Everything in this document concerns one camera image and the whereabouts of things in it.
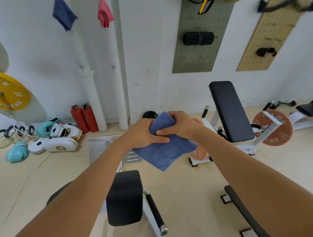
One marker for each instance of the person's left hand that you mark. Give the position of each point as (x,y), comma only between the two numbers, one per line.
(137,136)

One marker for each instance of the person's right hand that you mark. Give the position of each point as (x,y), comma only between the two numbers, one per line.
(185,125)

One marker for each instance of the person's left thumb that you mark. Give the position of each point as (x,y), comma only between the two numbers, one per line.
(161,139)

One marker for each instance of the person's right thumb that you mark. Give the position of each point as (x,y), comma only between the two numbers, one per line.
(165,132)

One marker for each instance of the blue towel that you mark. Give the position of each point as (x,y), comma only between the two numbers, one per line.
(166,151)

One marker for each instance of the person's right forearm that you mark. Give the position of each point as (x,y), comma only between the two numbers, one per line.
(256,185)

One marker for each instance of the person's left forearm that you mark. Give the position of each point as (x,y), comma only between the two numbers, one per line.
(80,195)

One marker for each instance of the small black weight plate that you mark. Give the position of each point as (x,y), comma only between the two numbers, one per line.
(149,114)

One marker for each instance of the small orange weight plate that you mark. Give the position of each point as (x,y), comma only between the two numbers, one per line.
(200,155)

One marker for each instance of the slotted metal floor plate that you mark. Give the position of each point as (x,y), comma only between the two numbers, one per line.
(99,146)

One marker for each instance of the black square seat pad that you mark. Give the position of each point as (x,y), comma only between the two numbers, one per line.
(124,197)

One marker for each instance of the black bench back pad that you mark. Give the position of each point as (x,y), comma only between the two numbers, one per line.
(231,111)

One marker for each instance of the red fire extinguisher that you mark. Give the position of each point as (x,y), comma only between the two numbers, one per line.
(79,119)
(90,118)

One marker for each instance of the white wrapped pipe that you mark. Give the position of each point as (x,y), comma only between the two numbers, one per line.
(119,73)
(91,97)

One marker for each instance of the green pegboard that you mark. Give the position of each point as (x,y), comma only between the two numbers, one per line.
(195,56)

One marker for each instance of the white and black focus mitt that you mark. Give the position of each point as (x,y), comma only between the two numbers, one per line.
(64,131)

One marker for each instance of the black foam roller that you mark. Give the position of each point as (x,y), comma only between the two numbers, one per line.
(198,38)

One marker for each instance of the black curved bar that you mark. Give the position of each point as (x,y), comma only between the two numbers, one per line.
(244,212)

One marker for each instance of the black round seat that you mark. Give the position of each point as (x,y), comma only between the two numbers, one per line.
(58,193)

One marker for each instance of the large orange weight plate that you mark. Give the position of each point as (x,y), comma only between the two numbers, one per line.
(281,136)

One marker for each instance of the teal boxing glove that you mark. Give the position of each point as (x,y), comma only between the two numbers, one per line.
(45,128)
(17,152)

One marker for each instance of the black grip pad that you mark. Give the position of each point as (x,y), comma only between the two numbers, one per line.
(265,51)

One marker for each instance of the pink hanging cloth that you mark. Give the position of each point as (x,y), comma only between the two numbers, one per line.
(104,14)

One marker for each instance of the wooden pegboard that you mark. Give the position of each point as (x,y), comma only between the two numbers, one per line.
(269,36)

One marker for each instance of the black machine pad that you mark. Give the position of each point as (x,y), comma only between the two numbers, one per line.
(305,109)

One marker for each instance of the dark blue hanging cloth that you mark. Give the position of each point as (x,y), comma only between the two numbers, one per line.
(64,14)

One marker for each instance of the yellow weight plate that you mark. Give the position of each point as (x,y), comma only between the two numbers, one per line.
(12,92)

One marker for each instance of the white seat frame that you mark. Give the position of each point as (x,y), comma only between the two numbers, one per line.
(147,214)

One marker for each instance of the white bench frame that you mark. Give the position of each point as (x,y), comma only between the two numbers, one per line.
(269,131)

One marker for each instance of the white machine frame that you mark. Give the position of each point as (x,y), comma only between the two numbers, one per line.
(299,120)

